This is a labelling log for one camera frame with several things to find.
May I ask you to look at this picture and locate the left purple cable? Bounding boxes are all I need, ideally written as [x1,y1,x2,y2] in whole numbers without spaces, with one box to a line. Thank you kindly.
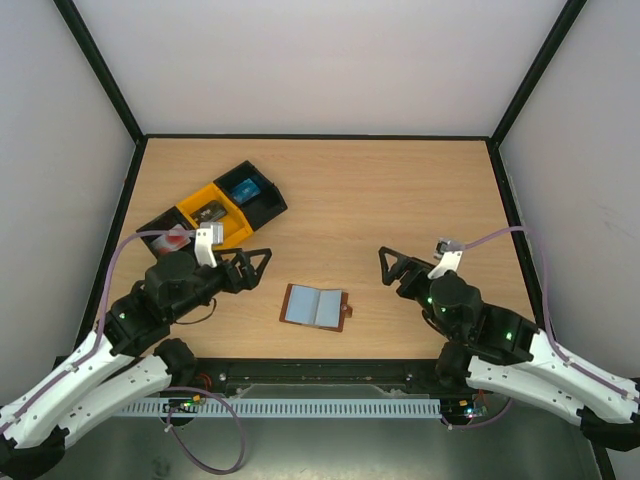
[0,227,199,436]

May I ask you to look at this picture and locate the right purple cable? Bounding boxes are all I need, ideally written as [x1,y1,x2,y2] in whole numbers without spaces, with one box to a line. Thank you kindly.
[447,225,640,431]

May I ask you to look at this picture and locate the red white card in bin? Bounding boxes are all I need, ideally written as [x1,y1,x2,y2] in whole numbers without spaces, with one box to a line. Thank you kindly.
[150,224,192,257]

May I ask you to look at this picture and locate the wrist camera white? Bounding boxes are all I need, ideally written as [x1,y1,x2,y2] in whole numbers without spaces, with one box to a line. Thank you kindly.
[194,222,224,268]
[428,238,465,280]

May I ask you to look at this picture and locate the blue card in bin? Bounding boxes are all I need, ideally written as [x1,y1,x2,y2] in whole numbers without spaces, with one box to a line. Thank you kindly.
[231,178,263,205]

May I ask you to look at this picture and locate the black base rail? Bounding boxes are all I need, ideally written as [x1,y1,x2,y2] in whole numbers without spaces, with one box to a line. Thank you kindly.
[196,358,474,398]

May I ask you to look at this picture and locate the yellow bin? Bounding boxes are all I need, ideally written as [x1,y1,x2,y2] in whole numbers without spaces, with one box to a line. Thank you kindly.
[176,183,254,250]

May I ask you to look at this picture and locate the black frame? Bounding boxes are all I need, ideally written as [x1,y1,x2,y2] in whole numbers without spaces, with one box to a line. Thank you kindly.
[54,1,587,345]

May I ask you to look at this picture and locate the brown leather card holder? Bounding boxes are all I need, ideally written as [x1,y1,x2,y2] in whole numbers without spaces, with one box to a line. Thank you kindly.
[279,284,353,332]

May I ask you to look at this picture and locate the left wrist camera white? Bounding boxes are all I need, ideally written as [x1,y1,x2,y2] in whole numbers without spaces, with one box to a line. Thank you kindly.
[194,222,224,268]

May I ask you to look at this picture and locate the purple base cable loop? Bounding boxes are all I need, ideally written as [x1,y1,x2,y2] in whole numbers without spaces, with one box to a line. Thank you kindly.
[162,383,249,474]

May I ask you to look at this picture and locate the black bin right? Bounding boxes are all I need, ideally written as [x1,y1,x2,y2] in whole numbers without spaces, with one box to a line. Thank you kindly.
[213,160,288,231]

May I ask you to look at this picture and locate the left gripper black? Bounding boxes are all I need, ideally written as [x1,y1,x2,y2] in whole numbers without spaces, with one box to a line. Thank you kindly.
[167,248,273,322]

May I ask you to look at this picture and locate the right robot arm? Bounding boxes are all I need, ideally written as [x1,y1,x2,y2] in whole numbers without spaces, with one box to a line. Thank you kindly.
[379,243,639,452]

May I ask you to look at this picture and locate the black bin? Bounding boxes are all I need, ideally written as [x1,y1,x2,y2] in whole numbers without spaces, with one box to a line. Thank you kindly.
[136,206,198,258]
[213,160,288,231]

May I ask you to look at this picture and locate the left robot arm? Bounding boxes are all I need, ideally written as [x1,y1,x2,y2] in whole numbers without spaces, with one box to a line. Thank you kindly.
[1,248,272,479]

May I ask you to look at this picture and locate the black bin left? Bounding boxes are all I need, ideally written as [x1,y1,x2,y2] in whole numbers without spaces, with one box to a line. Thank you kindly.
[136,206,198,258]

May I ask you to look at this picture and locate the slotted cable duct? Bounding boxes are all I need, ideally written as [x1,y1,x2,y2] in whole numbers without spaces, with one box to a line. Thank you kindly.
[116,398,441,419]

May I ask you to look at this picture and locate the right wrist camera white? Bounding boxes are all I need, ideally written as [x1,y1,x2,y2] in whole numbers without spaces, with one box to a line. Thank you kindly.
[428,238,465,280]

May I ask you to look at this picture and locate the dark card in bin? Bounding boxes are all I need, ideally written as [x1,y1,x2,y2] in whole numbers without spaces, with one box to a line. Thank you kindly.
[191,200,227,225]

